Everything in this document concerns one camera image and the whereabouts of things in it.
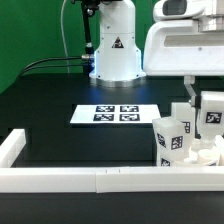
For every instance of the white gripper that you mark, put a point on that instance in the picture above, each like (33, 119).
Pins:
(178, 48)

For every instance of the white round stool seat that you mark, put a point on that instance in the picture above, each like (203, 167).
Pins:
(198, 156)

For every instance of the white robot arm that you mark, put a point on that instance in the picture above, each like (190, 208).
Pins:
(118, 62)

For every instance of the white marker sheet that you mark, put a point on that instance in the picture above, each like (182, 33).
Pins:
(115, 114)

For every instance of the white U-shaped fence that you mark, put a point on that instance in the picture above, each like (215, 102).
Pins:
(99, 180)

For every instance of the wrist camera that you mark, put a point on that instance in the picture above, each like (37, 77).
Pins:
(177, 9)

